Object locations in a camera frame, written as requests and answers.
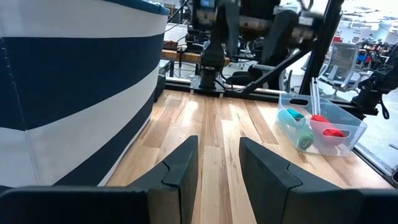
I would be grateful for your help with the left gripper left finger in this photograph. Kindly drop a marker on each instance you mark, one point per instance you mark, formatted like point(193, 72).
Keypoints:
point(174, 186)

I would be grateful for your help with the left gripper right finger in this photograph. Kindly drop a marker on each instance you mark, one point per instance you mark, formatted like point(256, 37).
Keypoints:
point(273, 193)

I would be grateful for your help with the dark green bandage roll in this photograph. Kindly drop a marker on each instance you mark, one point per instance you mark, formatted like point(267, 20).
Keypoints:
point(304, 139)

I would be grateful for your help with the teal-green bandage roll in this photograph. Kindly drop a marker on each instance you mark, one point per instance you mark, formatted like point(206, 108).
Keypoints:
point(290, 116)

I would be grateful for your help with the red bandage roll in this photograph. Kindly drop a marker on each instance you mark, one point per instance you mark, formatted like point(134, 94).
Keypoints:
point(334, 133)

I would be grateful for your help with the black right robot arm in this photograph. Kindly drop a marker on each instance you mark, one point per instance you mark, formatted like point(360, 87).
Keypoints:
point(213, 53)

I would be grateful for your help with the clear plastic container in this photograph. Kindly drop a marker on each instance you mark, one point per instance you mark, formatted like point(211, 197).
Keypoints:
point(335, 146)

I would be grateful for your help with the clear plastic tweezers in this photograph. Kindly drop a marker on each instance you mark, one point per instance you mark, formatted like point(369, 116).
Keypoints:
point(314, 96)

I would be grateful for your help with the wooden workbench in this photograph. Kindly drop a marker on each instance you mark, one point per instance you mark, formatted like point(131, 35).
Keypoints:
point(183, 57)

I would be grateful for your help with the navy striped fabric bin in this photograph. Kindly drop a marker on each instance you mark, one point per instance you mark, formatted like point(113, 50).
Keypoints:
point(77, 77)

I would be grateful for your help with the grey mesh office chair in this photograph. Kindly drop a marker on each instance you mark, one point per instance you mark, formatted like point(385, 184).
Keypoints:
point(342, 59)

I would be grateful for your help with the black office chair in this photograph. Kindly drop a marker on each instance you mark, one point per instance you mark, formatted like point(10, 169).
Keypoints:
point(281, 37)

